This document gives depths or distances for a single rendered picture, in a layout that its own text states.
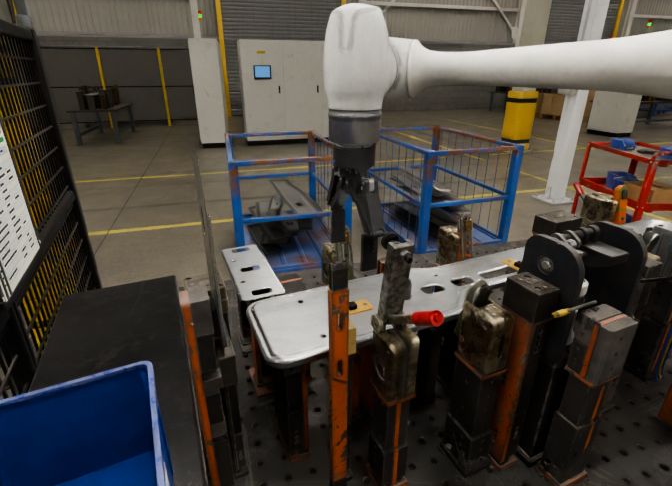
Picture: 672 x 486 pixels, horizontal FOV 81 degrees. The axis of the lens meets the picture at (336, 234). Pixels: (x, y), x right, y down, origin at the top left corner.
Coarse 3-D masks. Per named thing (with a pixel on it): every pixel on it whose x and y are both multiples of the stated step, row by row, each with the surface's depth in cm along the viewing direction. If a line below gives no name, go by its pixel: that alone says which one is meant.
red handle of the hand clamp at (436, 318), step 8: (416, 312) 58; (424, 312) 56; (432, 312) 55; (440, 312) 55; (392, 320) 65; (400, 320) 62; (408, 320) 60; (416, 320) 58; (424, 320) 56; (432, 320) 54; (440, 320) 54
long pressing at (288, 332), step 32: (640, 224) 127; (512, 256) 105; (320, 288) 90; (352, 288) 90; (416, 288) 90; (448, 288) 90; (256, 320) 79; (288, 320) 78; (320, 320) 78; (352, 320) 78; (448, 320) 80; (288, 352) 69; (320, 352) 69
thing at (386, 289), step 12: (384, 240) 62; (396, 240) 63; (408, 240) 61; (396, 252) 59; (408, 252) 59; (396, 264) 60; (408, 264) 61; (384, 276) 63; (396, 276) 62; (408, 276) 63; (384, 288) 64; (396, 288) 63; (384, 300) 64; (396, 300) 64; (384, 312) 65; (396, 312) 67; (384, 324) 66; (396, 324) 68
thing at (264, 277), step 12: (228, 252) 107; (240, 252) 107; (252, 252) 107; (228, 264) 101; (240, 264) 101; (252, 264) 101; (264, 264) 101; (240, 276) 95; (252, 276) 95; (264, 276) 95; (276, 276) 95; (240, 288) 90; (252, 288) 90; (264, 288) 90; (276, 288) 90; (240, 300) 86
